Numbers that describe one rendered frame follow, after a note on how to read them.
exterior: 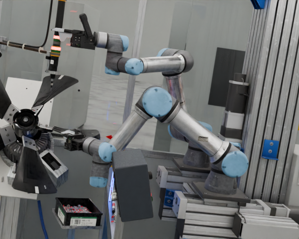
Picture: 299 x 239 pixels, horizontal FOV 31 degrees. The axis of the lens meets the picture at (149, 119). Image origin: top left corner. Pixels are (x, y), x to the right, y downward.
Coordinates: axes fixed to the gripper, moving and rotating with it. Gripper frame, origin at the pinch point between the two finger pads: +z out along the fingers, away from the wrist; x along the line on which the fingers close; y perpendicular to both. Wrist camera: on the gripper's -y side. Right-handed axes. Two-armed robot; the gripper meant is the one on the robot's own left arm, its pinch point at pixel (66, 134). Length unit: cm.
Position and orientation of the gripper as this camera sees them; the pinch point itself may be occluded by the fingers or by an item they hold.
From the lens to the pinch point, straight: 251.8
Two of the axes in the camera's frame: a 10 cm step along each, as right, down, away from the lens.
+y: -7.3, 0.9, -6.7
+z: -6.8, -1.9, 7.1
